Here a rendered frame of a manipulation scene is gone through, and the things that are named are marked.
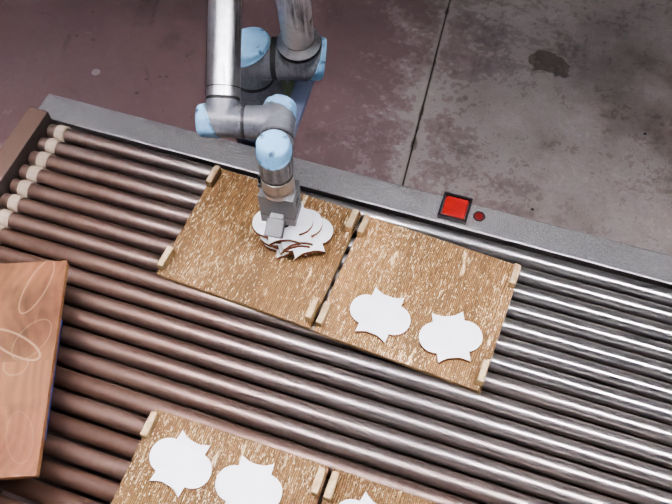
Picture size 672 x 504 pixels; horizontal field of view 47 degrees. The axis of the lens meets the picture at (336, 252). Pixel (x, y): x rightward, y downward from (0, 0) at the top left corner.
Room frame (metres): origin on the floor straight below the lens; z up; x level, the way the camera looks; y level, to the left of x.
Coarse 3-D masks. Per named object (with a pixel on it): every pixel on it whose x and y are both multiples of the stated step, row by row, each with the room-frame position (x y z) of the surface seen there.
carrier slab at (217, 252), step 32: (224, 192) 1.17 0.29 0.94; (256, 192) 1.17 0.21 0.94; (192, 224) 1.07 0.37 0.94; (224, 224) 1.07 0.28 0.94; (192, 256) 0.98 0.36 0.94; (224, 256) 0.98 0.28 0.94; (256, 256) 0.97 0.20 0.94; (288, 256) 0.97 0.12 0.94; (320, 256) 0.97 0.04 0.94; (192, 288) 0.89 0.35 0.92; (224, 288) 0.89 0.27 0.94; (256, 288) 0.88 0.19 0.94; (288, 288) 0.88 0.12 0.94; (320, 288) 0.88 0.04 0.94; (288, 320) 0.80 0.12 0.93
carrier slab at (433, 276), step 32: (384, 224) 1.06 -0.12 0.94; (352, 256) 0.97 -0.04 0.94; (384, 256) 0.97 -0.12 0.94; (416, 256) 0.97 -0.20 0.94; (448, 256) 0.96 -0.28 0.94; (480, 256) 0.96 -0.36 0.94; (352, 288) 0.88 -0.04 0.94; (384, 288) 0.88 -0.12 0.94; (416, 288) 0.88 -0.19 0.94; (448, 288) 0.87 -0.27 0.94; (480, 288) 0.87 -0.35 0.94; (352, 320) 0.79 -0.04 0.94; (416, 320) 0.79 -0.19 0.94; (480, 320) 0.79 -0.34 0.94; (384, 352) 0.71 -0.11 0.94; (416, 352) 0.71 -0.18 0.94; (480, 352) 0.71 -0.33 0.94
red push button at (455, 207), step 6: (450, 198) 1.14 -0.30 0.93; (456, 198) 1.14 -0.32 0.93; (444, 204) 1.13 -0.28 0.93; (450, 204) 1.12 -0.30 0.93; (456, 204) 1.12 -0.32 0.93; (462, 204) 1.12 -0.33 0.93; (444, 210) 1.11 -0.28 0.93; (450, 210) 1.11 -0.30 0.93; (456, 210) 1.11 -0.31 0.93; (462, 210) 1.11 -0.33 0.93; (456, 216) 1.09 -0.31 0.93; (462, 216) 1.09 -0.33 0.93
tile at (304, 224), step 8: (304, 208) 1.06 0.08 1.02; (256, 216) 1.04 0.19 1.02; (304, 216) 1.04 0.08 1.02; (312, 216) 1.04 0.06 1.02; (256, 224) 1.02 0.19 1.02; (264, 224) 1.02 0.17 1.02; (296, 224) 1.02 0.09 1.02; (304, 224) 1.02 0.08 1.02; (312, 224) 1.02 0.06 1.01; (256, 232) 1.00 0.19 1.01; (288, 232) 0.99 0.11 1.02; (296, 232) 0.99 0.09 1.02; (304, 232) 0.99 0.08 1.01; (272, 240) 0.97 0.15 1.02; (280, 240) 0.97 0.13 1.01; (288, 240) 0.97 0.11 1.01; (296, 240) 0.97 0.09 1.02
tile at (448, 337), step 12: (432, 324) 0.77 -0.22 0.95; (444, 324) 0.77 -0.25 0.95; (456, 324) 0.77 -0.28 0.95; (468, 324) 0.77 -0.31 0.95; (420, 336) 0.74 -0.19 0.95; (432, 336) 0.74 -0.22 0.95; (444, 336) 0.74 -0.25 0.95; (456, 336) 0.74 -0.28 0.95; (468, 336) 0.74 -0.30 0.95; (480, 336) 0.74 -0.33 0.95; (432, 348) 0.71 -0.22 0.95; (444, 348) 0.71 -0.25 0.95; (456, 348) 0.71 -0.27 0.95; (468, 348) 0.71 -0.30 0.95; (444, 360) 0.69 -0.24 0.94; (468, 360) 0.68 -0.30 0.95
